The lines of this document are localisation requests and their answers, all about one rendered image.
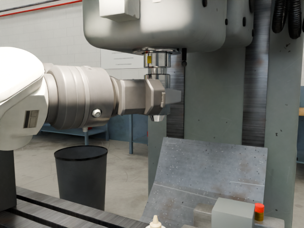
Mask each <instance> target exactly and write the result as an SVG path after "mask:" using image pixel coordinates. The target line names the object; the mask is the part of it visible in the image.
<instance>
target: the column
mask: <svg viewBox="0 0 304 228"><path fill-rule="evenodd" d="M274 8H275V0H255V7H254V20H253V29H255V35H254V37H253V39H252V42H251V44H249V45H248V46H246V47H232V48H219V49H218V50H216V51H212V52H196V53H187V58H186V62H187V65H186V66H185V67H183V66H182V65H181V62H182V53H181V54H178V55H171V67H170V68H164V74H170V75H171V89H176V90H181V102H177V103H173V104H171V110H170V114H169V115H166V116H165V118H164V120H163V121H151V120H150V118H149V116H148V197H149V195H150V192H151V189H152V186H153V183H154V180H155V176H156V171H157V166H158V161H159V156H160V152H161V147H162V142H163V137H168V138H180V139H189V140H197V141H206V142H215V143H227V144H236V145H244V146H253V147H265V148H268V152H267V163H266V178H265V188H264V199H263V205H264V216H268V217H273V218H278V219H282V220H284V222H285V228H292V220H293V206H294V192H295V173H296V161H297V160H298V158H297V135H298V121H299V102H300V88H301V75H302V61H303V48H304V32H303V31H302V30H301V35H300V37H299V38H297V39H292V38H290V36H289V30H288V15H289V14H288V13H289V3H288V11H287V17H286V21H285V25H284V28H283V30H282V31H281V32H280V33H274V32H273V31H272V20H273V13H274Z"/></svg>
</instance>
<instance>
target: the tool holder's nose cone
mask: <svg viewBox="0 0 304 228"><path fill-rule="evenodd" d="M165 116H166V115H149V118H150V120H151V121H163V120H164V118H165Z"/></svg>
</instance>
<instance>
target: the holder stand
mask: <svg viewBox="0 0 304 228"><path fill-rule="evenodd" d="M16 205H17V198H16V184H15V170H14V150H10V151H2V150H0V212H1V211H4V210H6V209H9V208H12V207H14V206H16Z"/></svg>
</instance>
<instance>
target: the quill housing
mask: <svg viewBox="0 0 304 228"><path fill-rule="evenodd" d="M82 9H83V32H84V36H85V38H86V40H87V42H88V43H89V44H90V45H92V46H94V47H96V48H101V49H106V50H111V51H117V52H124V53H129V54H133V53H132V49H134V48H142V47H173V48H180V49H182V48H187V53H196V52H212V51H216V50H218V49H219V48H220V47H221V46H222V45H223V43H224V41H225V38H226V25H228V19H227V0H139V19H137V20H130V21H123V22H116V21H113V20H110V19H107V18H102V17H100V0H82Z"/></svg>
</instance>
